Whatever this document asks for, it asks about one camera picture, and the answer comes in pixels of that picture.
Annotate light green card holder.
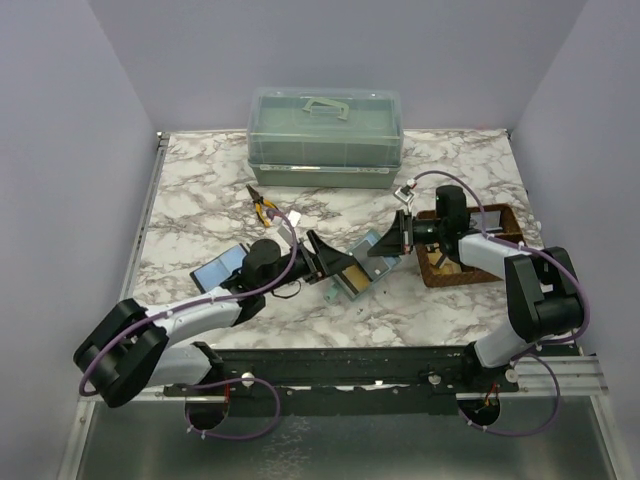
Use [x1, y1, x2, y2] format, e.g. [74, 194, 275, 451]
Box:
[324, 229, 401, 303]

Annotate silver grey card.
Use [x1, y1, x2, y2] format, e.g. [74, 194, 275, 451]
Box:
[470, 210, 503, 233]

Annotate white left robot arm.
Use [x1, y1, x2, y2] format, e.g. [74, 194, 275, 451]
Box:
[73, 231, 356, 408]

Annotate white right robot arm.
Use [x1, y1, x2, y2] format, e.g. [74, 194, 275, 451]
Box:
[367, 185, 585, 379]

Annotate gold magnetic stripe card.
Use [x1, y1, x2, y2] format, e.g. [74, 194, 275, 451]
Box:
[339, 265, 371, 297]

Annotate brown woven basket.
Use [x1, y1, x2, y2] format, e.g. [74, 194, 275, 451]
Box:
[415, 203, 524, 288]

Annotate green clear-lid storage box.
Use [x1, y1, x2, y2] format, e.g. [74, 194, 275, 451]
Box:
[247, 87, 404, 189]

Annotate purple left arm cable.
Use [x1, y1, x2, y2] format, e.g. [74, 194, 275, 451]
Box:
[78, 209, 309, 442]

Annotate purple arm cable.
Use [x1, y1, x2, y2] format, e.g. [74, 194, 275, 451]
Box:
[78, 209, 309, 442]
[407, 170, 594, 437]

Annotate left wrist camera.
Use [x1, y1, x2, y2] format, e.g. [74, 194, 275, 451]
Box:
[272, 210, 302, 246]

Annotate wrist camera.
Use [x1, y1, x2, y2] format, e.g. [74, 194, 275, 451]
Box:
[272, 210, 302, 246]
[393, 178, 416, 207]

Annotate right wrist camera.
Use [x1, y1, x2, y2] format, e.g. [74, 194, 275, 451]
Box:
[393, 178, 416, 207]

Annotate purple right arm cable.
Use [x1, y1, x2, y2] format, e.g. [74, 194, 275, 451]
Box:
[407, 170, 594, 437]

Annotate yellow handled pliers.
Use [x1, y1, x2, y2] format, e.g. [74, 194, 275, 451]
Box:
[246, 184, 279, 227]

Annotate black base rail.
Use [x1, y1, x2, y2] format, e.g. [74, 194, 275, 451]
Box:
[164, 344, 521, 419]

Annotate aluminium frame rail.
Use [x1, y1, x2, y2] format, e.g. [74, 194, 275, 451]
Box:
[79, 130, 169, 401]

